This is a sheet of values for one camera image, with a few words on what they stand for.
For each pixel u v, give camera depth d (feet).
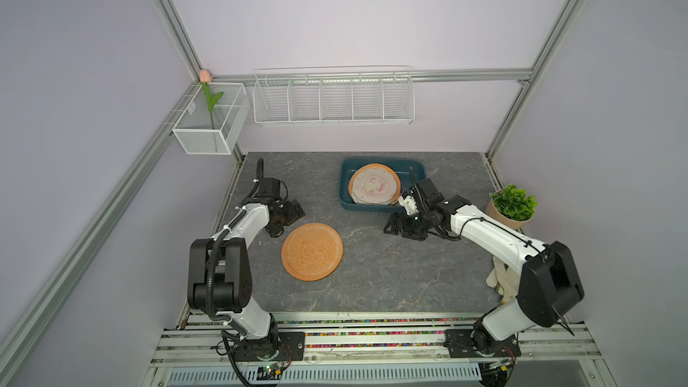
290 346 2.42
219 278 1.51
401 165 3.59
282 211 2.65
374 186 3.46
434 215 2.03
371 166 3.68
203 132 2.53
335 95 3.16
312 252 3.00
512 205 2.85
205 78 2.93
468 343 2.41
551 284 1.44
